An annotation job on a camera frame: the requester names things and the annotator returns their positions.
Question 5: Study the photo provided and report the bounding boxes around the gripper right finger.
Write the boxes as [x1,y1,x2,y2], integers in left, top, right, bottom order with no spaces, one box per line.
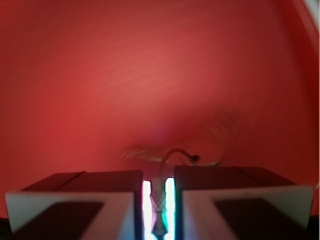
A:
[173,166,314,240]

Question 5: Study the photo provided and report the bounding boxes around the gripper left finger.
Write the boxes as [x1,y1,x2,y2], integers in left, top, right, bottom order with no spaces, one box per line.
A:
[5,170,143,240]

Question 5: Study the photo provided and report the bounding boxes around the silver keys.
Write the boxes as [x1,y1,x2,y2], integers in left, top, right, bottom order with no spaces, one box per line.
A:
[122,147,223,240]

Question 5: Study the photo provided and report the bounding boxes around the orange plastic tray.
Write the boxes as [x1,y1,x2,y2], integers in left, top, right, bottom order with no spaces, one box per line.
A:
[0,0,320,218]

